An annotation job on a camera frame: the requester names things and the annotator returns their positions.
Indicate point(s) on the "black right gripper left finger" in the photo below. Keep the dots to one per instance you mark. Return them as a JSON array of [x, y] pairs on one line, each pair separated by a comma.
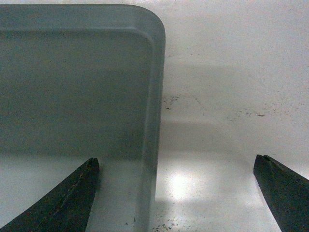
[[66, 208]]

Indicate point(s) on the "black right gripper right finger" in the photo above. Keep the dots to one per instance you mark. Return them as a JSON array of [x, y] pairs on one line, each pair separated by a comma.
[[285, 192]]

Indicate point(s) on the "grey rectangular serving tray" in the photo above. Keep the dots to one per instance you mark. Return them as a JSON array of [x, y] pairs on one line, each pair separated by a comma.
[[79, 82]]

